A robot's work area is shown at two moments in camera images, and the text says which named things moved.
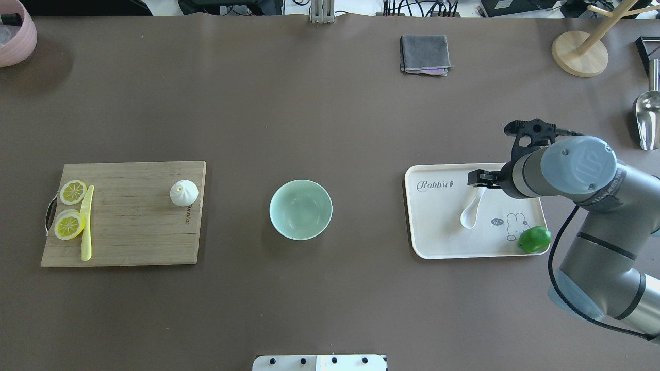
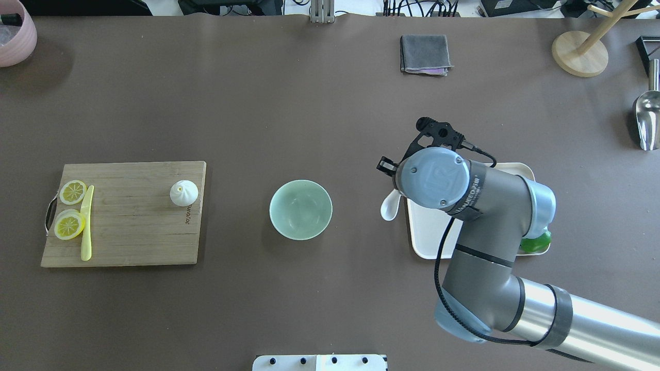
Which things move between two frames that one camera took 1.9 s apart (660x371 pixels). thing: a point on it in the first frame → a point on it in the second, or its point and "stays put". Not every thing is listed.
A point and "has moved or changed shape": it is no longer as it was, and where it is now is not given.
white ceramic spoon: (468, 218) has moved or changed shape
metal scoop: (647, 106) stays put
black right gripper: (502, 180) → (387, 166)
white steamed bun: (184, 192) stays put
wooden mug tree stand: (582, 54) stays put
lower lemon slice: (69, 224) stays put
